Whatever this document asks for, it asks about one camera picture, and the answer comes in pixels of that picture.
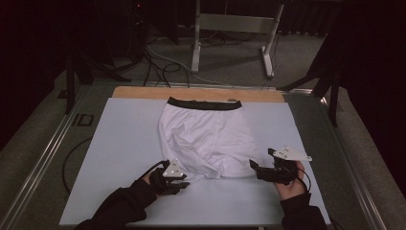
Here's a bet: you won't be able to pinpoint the dark computer tower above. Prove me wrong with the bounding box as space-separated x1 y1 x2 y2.
104 0 149 65

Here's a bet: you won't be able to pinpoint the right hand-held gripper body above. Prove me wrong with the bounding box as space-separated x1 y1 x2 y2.
255 145 313 186

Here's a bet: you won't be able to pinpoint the white desk frame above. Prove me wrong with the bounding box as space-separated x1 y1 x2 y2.
191 0 285 80

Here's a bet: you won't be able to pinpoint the white shorts with black waistband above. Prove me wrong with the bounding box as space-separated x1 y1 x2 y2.
158 96 264 180

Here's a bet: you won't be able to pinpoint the black floor cable loop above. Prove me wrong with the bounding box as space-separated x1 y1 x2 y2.
61 136 94 196

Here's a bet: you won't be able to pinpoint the person's left hand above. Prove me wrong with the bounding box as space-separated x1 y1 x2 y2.
142 168 163 194

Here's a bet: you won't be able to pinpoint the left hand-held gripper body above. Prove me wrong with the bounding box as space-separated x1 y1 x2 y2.
158 157 189 196

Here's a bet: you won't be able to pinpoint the left hand-held gripper cable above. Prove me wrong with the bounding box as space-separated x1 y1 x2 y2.
140 159 170 182

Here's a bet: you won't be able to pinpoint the black metal stand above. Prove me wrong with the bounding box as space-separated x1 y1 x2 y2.
64 47 132 116
277 32 342 128

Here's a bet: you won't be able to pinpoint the hand-held gripper cable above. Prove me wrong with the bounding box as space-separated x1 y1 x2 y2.
296 166 313 194
140 159 170 182

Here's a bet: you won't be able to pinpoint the black tangled floor cables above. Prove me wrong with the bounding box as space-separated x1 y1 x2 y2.
142 47 192 89

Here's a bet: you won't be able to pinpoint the person's right hand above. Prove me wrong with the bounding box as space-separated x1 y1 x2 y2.
273 160 306 201

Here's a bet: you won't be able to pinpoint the white floor cable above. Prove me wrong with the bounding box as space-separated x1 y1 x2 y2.
146 43 234 88

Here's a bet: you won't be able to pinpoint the right hand-held gripper cable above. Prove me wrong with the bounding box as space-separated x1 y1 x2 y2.
296 166 313 194

